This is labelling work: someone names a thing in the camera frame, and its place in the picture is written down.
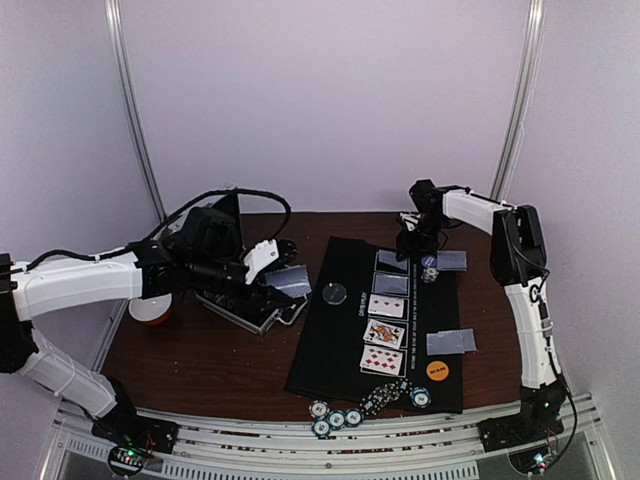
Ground grey playing card deck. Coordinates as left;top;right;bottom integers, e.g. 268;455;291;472
265;265;312;298

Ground spread black poker chips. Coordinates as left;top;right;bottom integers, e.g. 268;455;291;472
359;379;413;416

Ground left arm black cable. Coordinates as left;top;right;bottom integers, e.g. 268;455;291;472
144;185;294;251

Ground orange big blind button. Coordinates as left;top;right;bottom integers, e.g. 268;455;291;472
426;360;450;382

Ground chip stack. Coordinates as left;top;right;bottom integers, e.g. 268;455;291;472
421;267;439;284

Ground ten of diamonds card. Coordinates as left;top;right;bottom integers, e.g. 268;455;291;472
359;345;404;376

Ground face-down card box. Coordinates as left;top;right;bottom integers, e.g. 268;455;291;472
375;250;409;275
373;273;409;296

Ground clear round dealer button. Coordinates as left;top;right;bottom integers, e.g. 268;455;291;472
322;282;347;306

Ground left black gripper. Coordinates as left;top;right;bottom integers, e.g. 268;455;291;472
189;252;295;317

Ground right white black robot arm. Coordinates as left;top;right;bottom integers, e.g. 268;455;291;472
396;179;568;442

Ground dealt face-down playing cards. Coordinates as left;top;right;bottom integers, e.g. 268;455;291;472
448;329;477;354

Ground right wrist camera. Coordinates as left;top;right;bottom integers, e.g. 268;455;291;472
397;212;422;232

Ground orange white bowl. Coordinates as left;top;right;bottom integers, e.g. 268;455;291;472
128;294;172;326

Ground purple small blind button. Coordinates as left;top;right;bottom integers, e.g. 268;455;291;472
421;255;437;269

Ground white blue poker chip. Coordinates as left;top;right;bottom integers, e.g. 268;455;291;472
308;400;330;419

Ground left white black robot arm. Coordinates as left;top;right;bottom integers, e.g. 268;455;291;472
1;207;260;444

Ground face card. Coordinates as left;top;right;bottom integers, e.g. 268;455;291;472
363;319;405;349

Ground black poker table mat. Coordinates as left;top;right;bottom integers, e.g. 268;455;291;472
285;237;463;413

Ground teal white poker chip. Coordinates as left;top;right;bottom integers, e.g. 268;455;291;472
410;387;432;408

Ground right aluminium corner post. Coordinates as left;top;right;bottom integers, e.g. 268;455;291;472
490;0;547;202

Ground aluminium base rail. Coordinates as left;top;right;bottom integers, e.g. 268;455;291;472
42;392;614;480

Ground aluminium poker chip case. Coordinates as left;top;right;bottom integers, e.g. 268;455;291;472
167;183;308;337

